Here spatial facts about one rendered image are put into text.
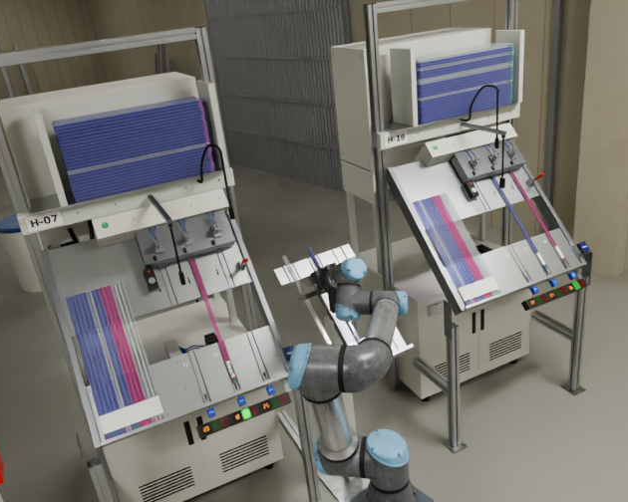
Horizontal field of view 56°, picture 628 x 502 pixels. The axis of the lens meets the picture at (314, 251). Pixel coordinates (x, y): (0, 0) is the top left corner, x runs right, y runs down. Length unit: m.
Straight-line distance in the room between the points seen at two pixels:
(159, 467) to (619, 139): 3.18
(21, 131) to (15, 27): 8.73
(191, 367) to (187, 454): 0.57
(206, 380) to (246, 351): 0.18
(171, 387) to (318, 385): 0.79
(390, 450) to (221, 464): 1.12
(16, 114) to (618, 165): 3.34
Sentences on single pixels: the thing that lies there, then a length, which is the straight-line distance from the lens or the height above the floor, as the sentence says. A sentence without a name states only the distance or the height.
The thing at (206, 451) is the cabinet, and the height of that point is 0.27.
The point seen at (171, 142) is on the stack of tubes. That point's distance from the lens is 2.22.
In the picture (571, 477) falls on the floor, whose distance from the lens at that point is 2.85.
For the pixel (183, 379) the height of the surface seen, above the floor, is 0.80.
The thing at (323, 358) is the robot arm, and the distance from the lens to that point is 1.43.
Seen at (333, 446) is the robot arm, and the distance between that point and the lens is 1.72.
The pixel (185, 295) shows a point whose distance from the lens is 2.21.
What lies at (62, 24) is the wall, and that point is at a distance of 11.25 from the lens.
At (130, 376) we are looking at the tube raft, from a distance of 2.12.
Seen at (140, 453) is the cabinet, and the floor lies 0.38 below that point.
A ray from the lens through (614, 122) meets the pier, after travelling 4.10.
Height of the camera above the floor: 1.97
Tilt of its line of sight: 24 degrees down
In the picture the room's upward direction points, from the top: 7 degrees counter-clockwise
